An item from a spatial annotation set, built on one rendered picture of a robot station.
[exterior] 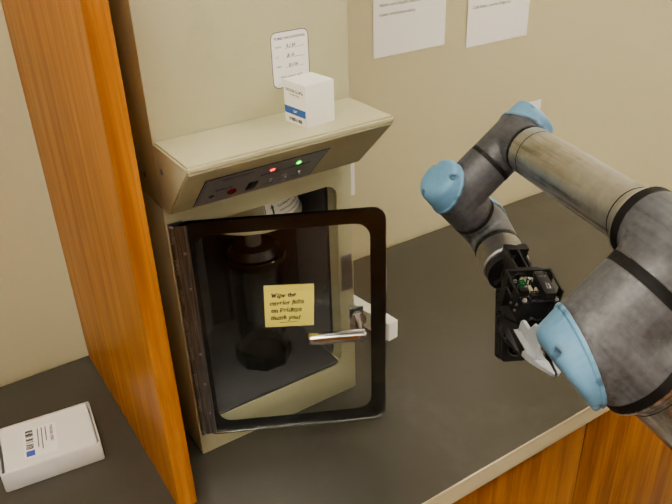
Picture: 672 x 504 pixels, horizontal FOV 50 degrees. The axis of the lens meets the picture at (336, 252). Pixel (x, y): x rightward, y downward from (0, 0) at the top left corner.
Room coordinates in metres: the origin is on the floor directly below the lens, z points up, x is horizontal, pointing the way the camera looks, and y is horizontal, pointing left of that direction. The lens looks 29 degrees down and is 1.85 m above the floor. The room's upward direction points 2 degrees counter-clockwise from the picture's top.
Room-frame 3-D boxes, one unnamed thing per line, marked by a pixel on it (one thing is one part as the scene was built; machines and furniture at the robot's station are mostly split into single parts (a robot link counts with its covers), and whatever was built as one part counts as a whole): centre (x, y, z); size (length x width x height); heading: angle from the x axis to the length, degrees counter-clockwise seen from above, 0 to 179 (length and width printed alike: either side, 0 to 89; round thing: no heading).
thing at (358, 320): (0.91, 0.00, 1.20); 0.10 x 0.05 x 0.03; 95
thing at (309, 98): (0.98, 0.03, 1.54); 0.05 x 0.05 x 0.06; 39
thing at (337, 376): (0.93, 0.08, 1.19); 0.30 x 0.01 x 0.40; 95
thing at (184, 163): (0.95, 0.08, 1.46); 0.32 x 0.11 x 0.10; 122
